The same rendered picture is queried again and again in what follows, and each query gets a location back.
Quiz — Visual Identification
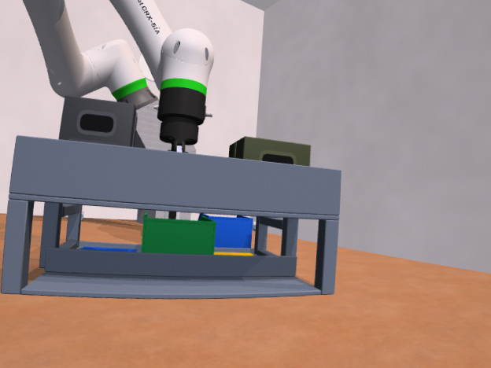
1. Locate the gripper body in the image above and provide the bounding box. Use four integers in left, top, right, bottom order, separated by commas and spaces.
160, 120, 199, 153

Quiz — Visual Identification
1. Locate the green bin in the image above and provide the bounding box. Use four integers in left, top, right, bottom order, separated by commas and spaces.
141, 212, 216, 255

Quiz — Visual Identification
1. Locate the grey metal shelf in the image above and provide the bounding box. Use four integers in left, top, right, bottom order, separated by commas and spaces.
1, 135, 341, 299

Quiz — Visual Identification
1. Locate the blue bin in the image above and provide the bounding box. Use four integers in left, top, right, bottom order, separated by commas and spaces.
198, 214, 253, 248

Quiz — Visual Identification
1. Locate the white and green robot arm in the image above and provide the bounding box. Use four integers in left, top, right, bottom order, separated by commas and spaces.
22, 0, 214, 126

